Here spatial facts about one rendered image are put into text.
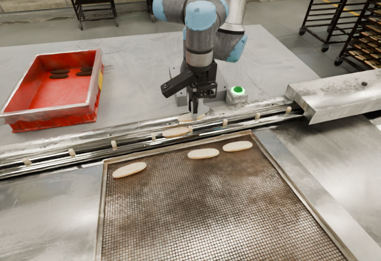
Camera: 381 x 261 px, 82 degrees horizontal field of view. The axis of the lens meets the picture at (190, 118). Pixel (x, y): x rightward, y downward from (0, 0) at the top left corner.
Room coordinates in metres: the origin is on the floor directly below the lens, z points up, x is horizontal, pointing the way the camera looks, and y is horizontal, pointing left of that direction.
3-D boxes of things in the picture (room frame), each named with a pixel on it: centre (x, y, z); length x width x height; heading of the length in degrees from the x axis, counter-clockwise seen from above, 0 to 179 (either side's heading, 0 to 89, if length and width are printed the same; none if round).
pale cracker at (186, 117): (0.56, 0.00, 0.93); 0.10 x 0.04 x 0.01; 105
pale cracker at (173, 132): (0.56, 0.06, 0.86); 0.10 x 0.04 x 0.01; 105
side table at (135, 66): (1.03, 0.26, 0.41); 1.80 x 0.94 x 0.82; 102
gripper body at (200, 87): (0.57, -0.03, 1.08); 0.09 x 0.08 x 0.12; 105
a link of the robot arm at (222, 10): (0.67, -0.05, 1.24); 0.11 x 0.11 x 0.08; 67
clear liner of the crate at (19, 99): (0.83, 0.59, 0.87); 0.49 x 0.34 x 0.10; 12
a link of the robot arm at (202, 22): (0.57, -0.03, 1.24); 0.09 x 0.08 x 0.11; 157
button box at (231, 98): (0.75, -0.20, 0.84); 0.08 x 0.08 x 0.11; 15
